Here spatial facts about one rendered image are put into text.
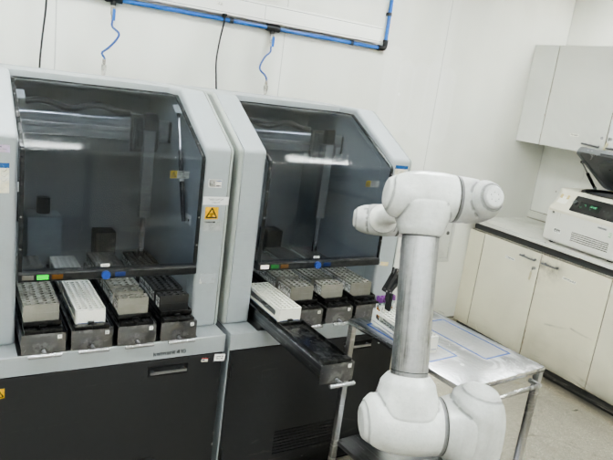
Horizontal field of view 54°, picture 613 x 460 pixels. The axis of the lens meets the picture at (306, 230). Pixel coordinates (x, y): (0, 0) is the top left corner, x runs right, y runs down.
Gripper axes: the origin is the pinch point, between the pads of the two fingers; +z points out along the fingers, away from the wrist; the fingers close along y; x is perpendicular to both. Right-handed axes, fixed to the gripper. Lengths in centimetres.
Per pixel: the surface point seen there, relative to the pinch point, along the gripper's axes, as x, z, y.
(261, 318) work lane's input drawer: 29, 14, -45
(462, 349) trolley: -17.4, 11.2, 17.2
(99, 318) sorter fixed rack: 29, 10, -106
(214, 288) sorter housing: 37, 4, -62
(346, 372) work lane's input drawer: -15.4, 16.5, -31.4
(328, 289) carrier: 38.9, 7.3, -9.8
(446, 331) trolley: -2.5, 11.2, 22.2
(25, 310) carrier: 32, 7, -129
